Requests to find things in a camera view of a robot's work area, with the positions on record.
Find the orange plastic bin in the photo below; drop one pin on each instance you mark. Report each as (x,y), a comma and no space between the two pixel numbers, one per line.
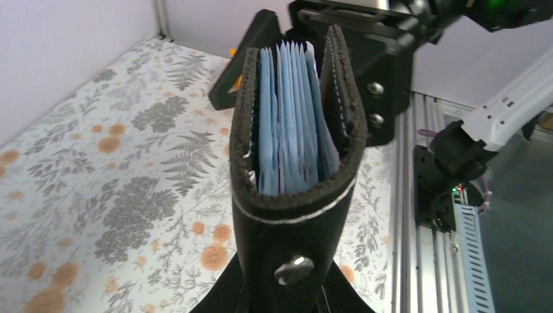
(237,66)

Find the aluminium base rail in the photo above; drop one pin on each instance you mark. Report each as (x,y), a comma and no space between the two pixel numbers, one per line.
(437,260)

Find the floral patterned table mat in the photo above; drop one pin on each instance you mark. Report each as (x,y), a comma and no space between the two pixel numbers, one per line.
(120,200)

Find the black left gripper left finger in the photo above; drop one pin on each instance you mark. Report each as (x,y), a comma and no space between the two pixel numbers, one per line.
(229,294)

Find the black leather card holder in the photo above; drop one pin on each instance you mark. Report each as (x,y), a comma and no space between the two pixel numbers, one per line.
(297,141)

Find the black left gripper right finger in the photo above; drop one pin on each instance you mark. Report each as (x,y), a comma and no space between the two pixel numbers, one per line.
(338,296)

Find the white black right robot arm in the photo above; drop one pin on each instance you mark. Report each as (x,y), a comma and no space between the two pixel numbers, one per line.
(463,148)

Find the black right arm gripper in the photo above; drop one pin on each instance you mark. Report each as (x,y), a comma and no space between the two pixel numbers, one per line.
(381,44)

